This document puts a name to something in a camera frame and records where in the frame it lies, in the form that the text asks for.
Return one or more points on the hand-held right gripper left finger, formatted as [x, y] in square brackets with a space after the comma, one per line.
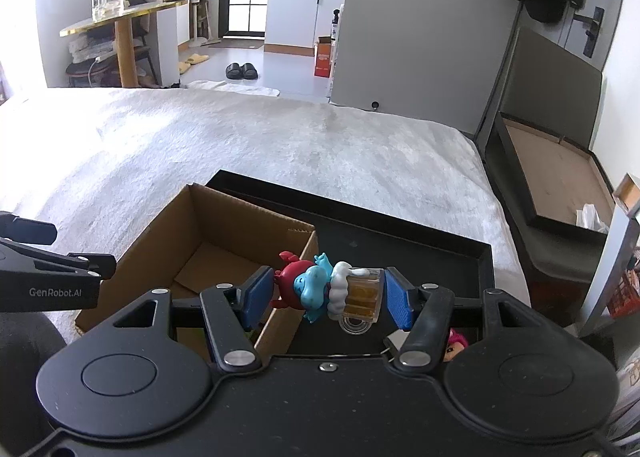
[257, 294]

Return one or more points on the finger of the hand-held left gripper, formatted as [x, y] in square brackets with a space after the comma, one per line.
[27, 229]
[75, 263]

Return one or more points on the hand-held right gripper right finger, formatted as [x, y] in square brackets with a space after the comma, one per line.
[400, 299]

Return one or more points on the black tray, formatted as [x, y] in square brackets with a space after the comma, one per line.
[400, 247]

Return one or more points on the blue figurine with beer mug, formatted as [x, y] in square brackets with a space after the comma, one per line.
[320, 289]

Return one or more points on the pink haired doll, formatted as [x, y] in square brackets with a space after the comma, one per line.
[456, 343]

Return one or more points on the brown cardboard box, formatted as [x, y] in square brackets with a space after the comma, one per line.
[210, 237]

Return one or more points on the white charger plug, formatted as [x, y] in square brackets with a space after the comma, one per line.
[396, 338]

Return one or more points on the folded white cloths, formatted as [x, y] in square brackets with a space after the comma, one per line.
[87, 49]

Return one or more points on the black chair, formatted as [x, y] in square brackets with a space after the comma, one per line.
[142, 57]

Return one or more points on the white floor mat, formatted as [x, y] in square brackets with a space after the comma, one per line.
[235, 87]

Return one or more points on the white plastic bag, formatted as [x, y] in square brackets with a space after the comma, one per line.
[592, 218]

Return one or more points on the white framed black desk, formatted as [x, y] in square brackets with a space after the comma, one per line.
[607, 262]

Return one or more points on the round gold rimmed table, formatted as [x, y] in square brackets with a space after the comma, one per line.
[122, 32]

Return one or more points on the yellow slipper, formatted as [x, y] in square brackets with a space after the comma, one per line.
[197, 58]
[184, 67]

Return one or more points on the red crate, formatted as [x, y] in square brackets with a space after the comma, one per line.
[629, 297]

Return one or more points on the cream printed cloth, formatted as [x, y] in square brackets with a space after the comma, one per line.
[629, 387]

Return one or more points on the orange cardboard box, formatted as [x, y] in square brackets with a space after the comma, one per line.
[324, 57]

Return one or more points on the dark open storage bench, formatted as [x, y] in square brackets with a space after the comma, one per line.
[550, 102]

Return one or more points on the white standing fan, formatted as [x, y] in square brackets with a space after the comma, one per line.
[194, 12]

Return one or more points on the black spray bottle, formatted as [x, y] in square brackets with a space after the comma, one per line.
[336, 26]

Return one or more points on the white kitchen cabinet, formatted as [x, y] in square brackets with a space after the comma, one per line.
[300, 12]

